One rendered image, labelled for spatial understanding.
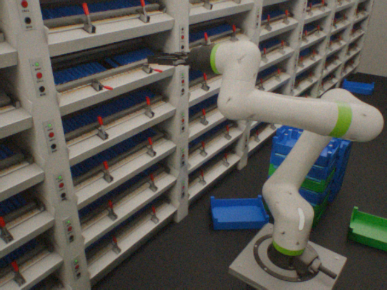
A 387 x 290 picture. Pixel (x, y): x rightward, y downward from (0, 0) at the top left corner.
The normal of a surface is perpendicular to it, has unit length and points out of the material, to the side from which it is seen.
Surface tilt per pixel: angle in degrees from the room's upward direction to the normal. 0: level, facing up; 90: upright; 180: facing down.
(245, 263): 2
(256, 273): 2
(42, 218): 21
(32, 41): 90
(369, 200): 0
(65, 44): 111
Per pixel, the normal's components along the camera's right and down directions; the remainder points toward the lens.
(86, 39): 0.74, 0.59
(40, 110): 0.80, 0.29
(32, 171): 0.29, -0.72
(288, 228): -0.56, 0.36
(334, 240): 0.00, -0.88
